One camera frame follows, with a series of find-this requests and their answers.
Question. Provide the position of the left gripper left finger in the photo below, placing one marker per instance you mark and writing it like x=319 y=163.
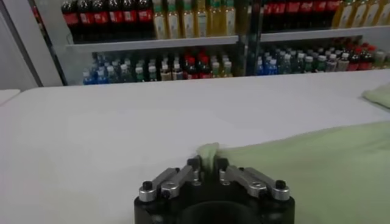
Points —
x=170 y=184

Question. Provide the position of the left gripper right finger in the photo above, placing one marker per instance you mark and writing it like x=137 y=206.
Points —
x=256 y=185

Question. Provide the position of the light green t-shirt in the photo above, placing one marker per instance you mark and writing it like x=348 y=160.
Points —
x=304 y=170

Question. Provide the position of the white cap dark drink bottle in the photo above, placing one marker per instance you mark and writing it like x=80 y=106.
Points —
x=309 y=64
x=343 y=62
x=152 y=73
x=320 y=64
x=139 y=74
x=177 y=72
x=331 y=63
x=165 y=73

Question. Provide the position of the blue water bottle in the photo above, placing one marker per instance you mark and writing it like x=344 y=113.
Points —
x=260 y=68
x=87 y=78
x=101 y=76
x=272 y=67

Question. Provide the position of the white cooler shelf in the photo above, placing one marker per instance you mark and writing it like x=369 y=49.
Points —
x=152 y=44
x=320 y=33

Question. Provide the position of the white beverage display cooler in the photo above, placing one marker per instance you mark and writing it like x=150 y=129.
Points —
x=381 y=38
x=79 y=59

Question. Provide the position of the glass cooler door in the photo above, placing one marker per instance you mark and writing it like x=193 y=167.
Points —
x=49 y=45

